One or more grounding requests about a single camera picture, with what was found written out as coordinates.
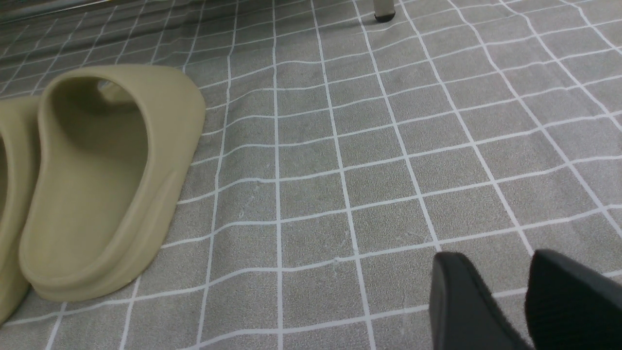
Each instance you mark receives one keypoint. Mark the chrome metal shoe rack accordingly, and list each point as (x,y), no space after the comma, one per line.
(384,10)

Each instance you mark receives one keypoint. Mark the grey checked floor cloth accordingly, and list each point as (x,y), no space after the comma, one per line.
(339,154)

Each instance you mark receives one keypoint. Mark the right olive foam slipper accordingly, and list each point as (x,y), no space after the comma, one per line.
(116,145)

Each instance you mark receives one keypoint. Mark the olive foam slipper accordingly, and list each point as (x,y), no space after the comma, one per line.
(20,160)
(116,145)

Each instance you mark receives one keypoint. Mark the left olive foam slipper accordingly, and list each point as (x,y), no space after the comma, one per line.
(20,160)

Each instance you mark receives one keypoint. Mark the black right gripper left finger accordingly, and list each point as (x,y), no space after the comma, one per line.
(463,313)

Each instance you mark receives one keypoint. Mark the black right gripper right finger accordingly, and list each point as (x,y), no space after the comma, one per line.
(570,306)

